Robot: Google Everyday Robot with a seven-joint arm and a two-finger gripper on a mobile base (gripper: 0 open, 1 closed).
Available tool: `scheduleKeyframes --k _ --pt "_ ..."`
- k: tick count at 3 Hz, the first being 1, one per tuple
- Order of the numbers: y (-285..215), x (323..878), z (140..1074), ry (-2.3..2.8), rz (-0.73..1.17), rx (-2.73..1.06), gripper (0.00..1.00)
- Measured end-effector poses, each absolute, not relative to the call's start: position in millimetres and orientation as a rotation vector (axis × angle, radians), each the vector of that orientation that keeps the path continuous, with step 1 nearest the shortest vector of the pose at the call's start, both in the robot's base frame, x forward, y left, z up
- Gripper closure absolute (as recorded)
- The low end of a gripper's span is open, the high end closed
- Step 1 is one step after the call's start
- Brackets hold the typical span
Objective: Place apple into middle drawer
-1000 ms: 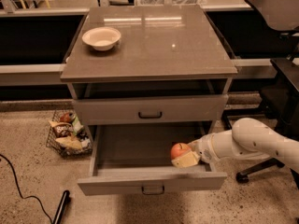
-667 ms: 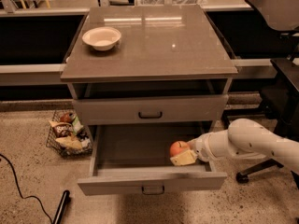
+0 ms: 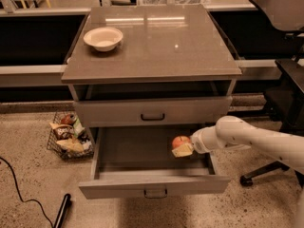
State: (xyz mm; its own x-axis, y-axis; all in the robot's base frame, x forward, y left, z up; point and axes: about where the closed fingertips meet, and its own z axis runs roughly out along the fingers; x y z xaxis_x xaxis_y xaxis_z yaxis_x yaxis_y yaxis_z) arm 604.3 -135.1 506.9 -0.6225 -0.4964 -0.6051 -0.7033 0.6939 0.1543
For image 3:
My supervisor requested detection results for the red apple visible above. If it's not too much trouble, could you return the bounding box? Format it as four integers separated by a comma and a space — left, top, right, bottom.
172, 136, 191, 149

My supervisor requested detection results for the brown chip bag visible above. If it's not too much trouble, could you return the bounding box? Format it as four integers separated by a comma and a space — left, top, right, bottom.
50, 123, 74, 140

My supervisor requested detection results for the black wire basket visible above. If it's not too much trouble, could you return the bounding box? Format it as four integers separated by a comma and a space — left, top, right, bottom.
47, 112, 94, 160

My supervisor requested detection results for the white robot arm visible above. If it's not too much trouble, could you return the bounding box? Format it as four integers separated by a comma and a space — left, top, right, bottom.
171, 116, 304, 174

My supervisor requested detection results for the white bowl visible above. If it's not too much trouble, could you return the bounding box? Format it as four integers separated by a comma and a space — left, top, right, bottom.
84, 27, 124, 52

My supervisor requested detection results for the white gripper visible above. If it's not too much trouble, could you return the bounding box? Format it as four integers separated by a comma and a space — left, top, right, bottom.
172, 126, 219, 158

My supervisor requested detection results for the black cylindrical floor leg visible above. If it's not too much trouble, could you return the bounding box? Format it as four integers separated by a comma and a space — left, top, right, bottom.
53, 194, 71, 228

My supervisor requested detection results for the black office chair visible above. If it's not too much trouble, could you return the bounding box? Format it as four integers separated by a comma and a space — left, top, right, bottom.
224, 31, 304, 188

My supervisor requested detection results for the red snack can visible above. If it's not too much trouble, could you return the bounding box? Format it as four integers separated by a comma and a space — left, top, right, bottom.
61, 114, 76, 125

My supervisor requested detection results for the closed grey upper drawer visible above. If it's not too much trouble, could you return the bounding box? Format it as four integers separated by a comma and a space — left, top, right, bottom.
74, 96, 232, 127

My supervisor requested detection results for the open grey lower drawer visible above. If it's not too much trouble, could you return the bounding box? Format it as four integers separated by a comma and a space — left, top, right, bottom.
79, 124, 230, 199

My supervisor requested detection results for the black floor cable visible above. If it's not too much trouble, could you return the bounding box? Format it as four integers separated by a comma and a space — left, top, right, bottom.
0, 155, 55, 228

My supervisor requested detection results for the yellow snack bag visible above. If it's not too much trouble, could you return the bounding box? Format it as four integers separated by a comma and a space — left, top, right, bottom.
56, 139, 84, 153

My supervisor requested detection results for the grey drawer cabinet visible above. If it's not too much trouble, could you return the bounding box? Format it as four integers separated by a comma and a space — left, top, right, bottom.
61, 5, 243, 200

